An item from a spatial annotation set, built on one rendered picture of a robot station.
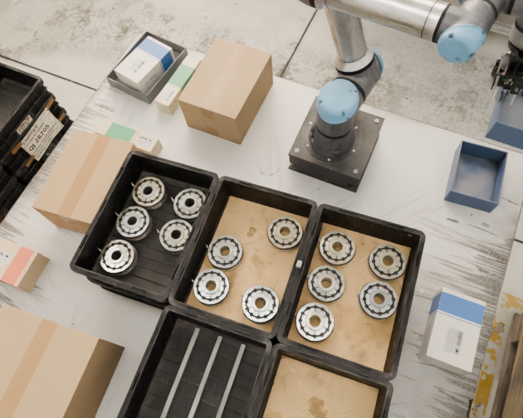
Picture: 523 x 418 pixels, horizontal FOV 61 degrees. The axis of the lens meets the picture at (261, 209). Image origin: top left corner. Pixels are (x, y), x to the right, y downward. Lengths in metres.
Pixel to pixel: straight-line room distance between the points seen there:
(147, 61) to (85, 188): 0.58
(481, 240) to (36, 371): 1.34
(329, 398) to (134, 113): 1.22
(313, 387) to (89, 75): 2.34
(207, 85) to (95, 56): 1.58
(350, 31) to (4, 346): 1.24
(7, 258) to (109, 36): 1.91
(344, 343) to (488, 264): 0.55
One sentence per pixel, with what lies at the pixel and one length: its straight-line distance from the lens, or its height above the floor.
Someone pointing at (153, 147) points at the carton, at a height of 0.76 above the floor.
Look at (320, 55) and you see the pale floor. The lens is 2.83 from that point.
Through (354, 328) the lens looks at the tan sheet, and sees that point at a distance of 1.27.
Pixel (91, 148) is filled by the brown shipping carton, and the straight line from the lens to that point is 1.57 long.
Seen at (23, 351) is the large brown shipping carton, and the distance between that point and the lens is 1.37.
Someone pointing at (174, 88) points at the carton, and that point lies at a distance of 1.75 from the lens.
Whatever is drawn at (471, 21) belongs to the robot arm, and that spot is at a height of 1.43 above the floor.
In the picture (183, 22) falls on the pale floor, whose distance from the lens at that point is 3.12.
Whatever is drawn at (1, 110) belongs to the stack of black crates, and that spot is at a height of 0.49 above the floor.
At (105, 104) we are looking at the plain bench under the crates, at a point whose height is 0.70.
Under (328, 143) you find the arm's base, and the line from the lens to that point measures 1.44.
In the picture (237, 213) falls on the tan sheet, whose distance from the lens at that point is 1.36.
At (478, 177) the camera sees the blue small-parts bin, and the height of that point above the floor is 0.70.
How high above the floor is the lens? 2.07
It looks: 66 degrees down
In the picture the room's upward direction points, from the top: 9 degrees counter-clockwise
